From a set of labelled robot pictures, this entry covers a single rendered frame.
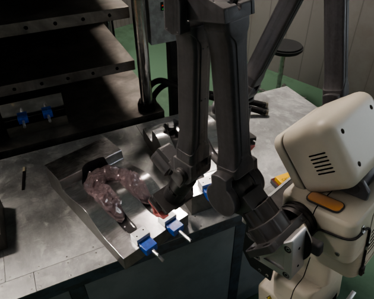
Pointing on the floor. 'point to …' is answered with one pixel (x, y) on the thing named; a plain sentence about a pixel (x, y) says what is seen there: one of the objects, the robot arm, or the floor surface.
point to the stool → (291, 50)
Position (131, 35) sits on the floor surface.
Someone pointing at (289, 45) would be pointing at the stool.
